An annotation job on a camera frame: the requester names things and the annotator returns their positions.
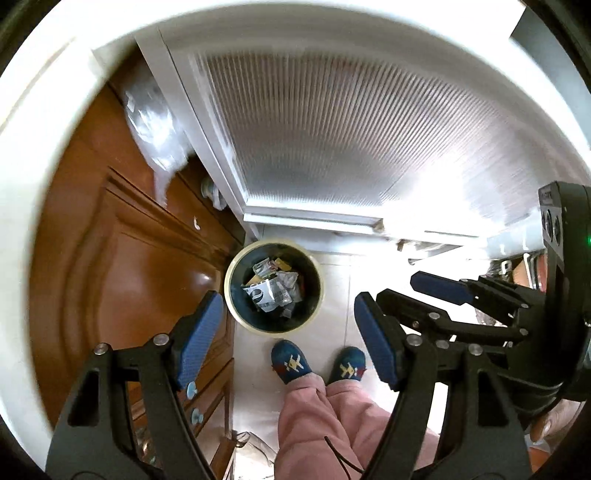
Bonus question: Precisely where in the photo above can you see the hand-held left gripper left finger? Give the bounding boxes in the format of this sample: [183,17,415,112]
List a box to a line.
[44,290,225,480]

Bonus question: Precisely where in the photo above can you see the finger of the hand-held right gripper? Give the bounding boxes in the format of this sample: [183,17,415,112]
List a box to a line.
[376,288,528,366]
[410,271,546,320]

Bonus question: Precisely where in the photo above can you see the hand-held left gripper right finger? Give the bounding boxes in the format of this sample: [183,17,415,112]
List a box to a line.
[353,291,536,480]

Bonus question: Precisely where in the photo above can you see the blue white carton box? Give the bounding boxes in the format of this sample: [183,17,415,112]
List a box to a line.
[244,279,284,312]

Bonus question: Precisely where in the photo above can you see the cream rimmed dark trash bin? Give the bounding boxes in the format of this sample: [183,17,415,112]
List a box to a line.
[224,239,324,334]

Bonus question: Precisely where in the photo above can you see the silver foil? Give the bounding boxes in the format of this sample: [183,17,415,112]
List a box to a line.
[274,271,303,305]

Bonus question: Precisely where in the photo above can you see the person's right hand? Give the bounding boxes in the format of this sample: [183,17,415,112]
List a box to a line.
[526,399,591,472]

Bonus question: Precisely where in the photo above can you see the blue patterned slipper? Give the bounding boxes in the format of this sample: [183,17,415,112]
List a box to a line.
[271,340,314,385]
[327,347,368,385]

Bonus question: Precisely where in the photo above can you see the pink trousers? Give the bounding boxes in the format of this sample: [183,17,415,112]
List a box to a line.
[276,373,439,480]

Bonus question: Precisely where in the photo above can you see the clear plastic container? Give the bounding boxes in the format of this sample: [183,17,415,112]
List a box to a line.
[233,429,278,467]

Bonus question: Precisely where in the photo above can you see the brown wooden cabinet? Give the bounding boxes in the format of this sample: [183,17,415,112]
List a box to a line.
[28,51,247,480]

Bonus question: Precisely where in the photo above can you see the hanging clear plastic bag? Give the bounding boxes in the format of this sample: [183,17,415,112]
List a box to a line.
[122,78,195,208]

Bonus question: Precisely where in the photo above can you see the thin black cord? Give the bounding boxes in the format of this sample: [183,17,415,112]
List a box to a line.
[323,435,365,476]

